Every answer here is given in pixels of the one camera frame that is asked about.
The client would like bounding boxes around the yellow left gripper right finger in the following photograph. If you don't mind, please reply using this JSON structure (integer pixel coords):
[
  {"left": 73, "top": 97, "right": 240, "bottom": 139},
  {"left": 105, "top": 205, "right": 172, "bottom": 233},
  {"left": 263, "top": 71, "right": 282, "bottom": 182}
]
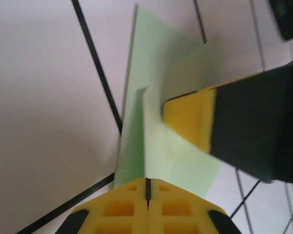
[{"left": 147, "top": 177, "right": 238, "bottom": 234}]

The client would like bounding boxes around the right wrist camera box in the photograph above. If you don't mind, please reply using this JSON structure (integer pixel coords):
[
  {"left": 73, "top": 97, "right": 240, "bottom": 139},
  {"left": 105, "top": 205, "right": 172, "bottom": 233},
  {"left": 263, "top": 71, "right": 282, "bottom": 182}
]
[{"left": 268, "top": 0, "right": 293, "bottom": 42}]

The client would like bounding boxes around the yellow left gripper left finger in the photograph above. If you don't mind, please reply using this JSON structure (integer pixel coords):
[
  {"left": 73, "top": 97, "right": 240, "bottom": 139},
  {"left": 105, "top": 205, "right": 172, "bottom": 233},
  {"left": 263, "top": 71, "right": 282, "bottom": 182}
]
[{"left": 60, "top": 177, "right": 149, "bottom": 234}]

